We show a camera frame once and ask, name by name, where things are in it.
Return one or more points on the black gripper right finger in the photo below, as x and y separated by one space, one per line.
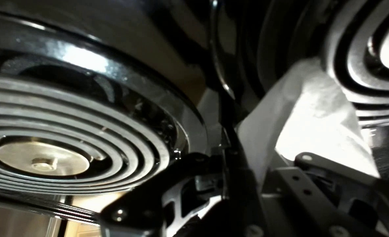
326 201

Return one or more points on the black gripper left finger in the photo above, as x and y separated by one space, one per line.
242 197

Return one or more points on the white wipe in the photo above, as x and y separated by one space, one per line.
317 113

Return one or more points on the black electric stove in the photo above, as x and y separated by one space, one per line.
159 39

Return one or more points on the small black coil burner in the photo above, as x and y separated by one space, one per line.
356 87

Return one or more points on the large black coil burner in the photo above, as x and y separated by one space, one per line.
116 145

